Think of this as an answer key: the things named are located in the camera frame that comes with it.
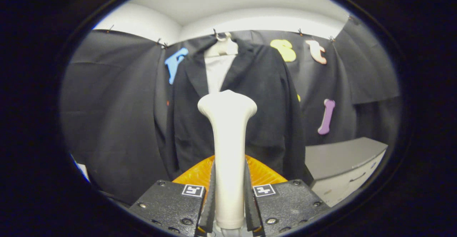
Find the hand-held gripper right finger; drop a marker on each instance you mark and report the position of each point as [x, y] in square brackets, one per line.
[285, 205]

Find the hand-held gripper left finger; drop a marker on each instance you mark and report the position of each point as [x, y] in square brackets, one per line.
[167, 205]

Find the black suit jacket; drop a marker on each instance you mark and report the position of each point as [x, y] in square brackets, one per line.
[264, 97]

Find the white shirt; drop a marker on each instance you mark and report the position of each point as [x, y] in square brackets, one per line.
[216, 72]

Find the cream clothes hanger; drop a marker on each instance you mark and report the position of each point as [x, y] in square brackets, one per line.
[225, 48]

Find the grey cabinet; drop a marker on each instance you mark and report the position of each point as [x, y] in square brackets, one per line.
[342, 155]

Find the black backdrop cloth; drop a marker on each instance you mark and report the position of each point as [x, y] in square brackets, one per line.
[114, 105]

